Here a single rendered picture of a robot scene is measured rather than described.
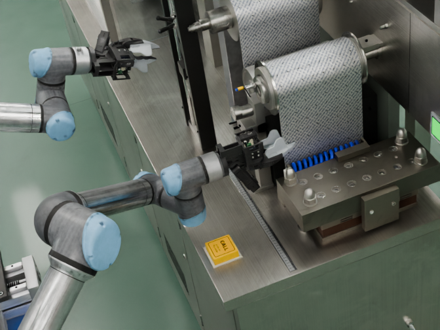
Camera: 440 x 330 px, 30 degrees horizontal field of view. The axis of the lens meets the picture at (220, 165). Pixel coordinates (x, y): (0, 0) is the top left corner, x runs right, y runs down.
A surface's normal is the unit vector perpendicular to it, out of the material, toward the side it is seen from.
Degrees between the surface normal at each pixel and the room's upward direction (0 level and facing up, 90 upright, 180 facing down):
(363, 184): 0
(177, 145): 0
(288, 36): 92
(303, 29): 92
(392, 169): 0
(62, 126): 90
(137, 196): 73
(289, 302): 90
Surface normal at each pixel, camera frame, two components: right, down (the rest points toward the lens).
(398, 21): -0.93, 0.33
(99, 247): 0.85, 0.18
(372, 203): 0.36, 0.57
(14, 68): -0.14, -0.76
